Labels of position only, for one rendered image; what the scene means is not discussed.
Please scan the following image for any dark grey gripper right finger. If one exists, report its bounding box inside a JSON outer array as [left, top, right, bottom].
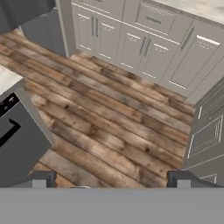
[[167, 169, 217, 189]]

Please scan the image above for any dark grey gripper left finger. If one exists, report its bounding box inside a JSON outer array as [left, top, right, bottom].
[[8, 170, 57, 189]]

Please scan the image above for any grey panelled cupboard run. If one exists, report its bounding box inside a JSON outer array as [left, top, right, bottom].
[[181, 76, 224, 186]]

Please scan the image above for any pale grey cupboard run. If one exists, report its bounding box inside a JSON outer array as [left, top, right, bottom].
[[55, 0, 224, 105]]

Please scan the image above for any dark grey fridge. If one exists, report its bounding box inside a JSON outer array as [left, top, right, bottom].
[[0, 0, 68, 58]]

